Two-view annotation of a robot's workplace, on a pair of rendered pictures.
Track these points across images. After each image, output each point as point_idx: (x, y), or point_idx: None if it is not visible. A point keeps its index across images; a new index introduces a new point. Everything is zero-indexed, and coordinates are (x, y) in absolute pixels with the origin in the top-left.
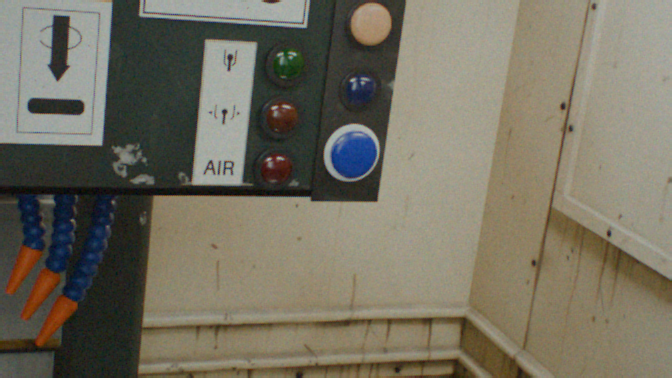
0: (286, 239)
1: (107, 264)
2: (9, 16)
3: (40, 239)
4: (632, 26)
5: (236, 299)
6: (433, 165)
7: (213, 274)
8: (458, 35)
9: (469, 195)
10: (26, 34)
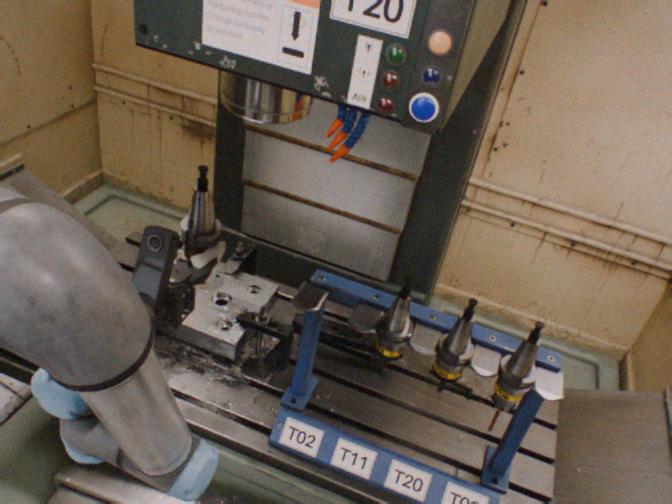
0: (586, 170)
1: (452, 149)
2: (277, 8)
3: (343, 116)
4: None
5: (548, 193)
6: None
7: (539, 176)
8: None
9: None
10: (283, 17)
